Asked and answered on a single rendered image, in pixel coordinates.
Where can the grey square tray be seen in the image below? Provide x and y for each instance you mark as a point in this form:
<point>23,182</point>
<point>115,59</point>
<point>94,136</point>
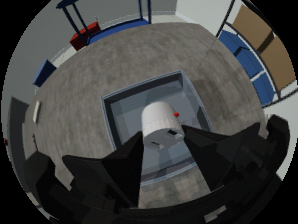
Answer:
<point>122,111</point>

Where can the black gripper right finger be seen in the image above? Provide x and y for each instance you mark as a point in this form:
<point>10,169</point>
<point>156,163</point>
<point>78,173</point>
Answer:
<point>215,153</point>

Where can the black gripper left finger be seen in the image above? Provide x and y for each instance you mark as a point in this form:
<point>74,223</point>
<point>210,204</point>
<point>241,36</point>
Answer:
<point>121,169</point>

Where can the grey cylinder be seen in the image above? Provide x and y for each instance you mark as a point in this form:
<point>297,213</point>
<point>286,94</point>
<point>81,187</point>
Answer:
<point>160,127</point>

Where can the beige rectangular block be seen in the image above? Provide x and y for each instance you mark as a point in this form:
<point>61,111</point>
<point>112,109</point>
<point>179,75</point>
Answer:
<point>37,111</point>

